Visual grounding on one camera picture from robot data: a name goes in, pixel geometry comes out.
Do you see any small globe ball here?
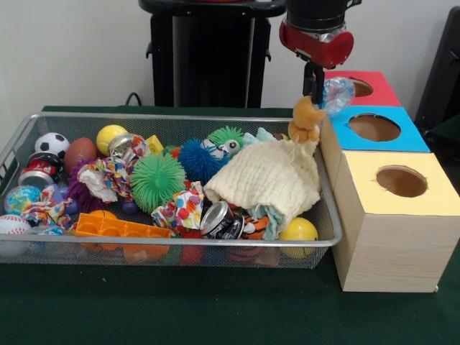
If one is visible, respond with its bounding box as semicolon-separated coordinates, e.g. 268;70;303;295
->
3;185;42;216

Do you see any orange toy building brick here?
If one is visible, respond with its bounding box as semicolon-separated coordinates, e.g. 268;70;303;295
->
74;211;173;239

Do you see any orange plush toy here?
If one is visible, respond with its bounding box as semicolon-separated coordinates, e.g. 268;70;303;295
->
288;96;327;144

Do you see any large blue spiky ball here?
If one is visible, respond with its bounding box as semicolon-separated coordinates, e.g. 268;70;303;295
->
178;138;231;187

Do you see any yellow smooth ball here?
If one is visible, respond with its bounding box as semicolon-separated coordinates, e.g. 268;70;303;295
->
278;217;319;259

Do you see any dark green table cloth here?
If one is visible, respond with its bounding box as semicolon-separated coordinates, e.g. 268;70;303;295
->
0;105;460;345

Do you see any wooden box with three holes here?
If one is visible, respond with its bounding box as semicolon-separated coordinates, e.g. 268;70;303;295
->
305;70;460;293

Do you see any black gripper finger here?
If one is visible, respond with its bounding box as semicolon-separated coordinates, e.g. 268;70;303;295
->
312;68;326;106
303;63;316;97

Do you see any black stand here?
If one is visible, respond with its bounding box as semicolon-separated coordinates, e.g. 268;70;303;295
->
413;6;460;125

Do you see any silver mesh bin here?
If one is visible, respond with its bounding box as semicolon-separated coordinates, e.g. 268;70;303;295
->
0;111;342;270

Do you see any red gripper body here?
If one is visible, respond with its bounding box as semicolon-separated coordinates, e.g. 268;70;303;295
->
279;19;355;70

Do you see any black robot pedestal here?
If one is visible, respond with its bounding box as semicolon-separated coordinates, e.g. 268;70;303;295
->
138;0;290;109

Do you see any green covered side table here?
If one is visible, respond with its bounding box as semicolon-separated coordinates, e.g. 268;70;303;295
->
425;115;460;147

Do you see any small green spiky ball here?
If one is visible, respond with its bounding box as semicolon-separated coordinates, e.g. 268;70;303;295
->
129;153;187;213

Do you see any small soccer ball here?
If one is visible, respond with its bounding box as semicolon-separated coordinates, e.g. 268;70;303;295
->
34;132;70;156

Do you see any cream knitted cloth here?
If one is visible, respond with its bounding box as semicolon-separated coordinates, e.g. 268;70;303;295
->
203;138;322;231

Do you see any green spiky toy with eyes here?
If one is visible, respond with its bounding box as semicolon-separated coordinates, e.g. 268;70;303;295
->
207;125;246;157

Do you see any crushed black can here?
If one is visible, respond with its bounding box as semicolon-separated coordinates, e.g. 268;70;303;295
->
198;200;246;240

